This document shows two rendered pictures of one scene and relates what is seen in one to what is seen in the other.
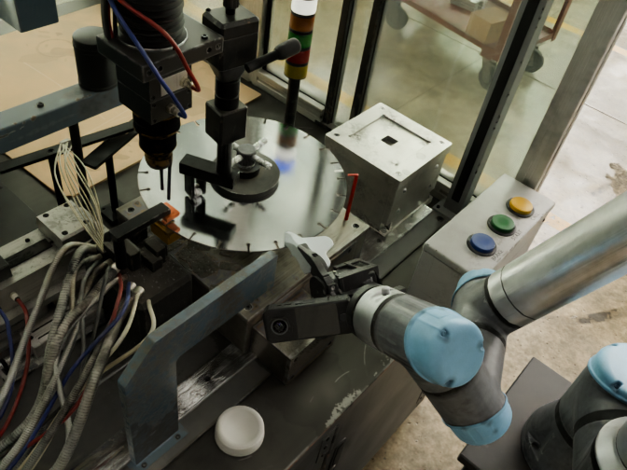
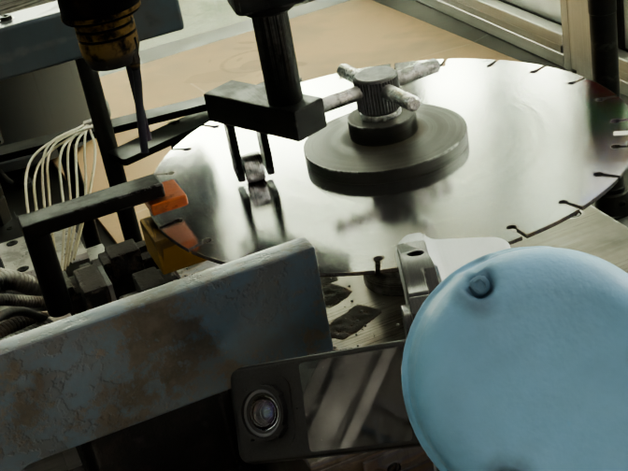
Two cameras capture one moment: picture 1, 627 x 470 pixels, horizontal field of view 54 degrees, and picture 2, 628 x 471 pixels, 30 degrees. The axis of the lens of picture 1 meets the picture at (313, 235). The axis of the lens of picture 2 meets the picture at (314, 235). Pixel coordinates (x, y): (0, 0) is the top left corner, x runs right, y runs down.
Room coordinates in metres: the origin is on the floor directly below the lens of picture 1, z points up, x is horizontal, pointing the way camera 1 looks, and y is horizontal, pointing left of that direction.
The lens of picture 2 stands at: (0.15, -0.29, 1.27)
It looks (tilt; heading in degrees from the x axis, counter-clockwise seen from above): 27 degrees down; 39
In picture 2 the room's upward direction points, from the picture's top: 11 degrees counter-clockwise
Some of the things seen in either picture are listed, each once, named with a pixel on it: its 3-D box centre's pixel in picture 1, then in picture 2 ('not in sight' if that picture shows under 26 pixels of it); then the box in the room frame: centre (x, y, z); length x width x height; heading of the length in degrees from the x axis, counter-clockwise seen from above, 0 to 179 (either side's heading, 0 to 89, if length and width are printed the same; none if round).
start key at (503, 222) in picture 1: (501, 226); not in sight; (0.81, -0.32, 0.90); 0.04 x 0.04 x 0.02
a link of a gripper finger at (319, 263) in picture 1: (315, 270); (425, 300); (0.57, -0.01, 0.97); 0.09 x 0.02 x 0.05; 36
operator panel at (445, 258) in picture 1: (480, 250); not in sight; (0.82, -0.30, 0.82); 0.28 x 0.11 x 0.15; 146
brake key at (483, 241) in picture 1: (481, 245); not in sight; (0.75, -0.28, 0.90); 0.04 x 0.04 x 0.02
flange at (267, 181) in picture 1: (244, 169); (383, 131); (0.76, 0.13, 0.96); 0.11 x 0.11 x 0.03
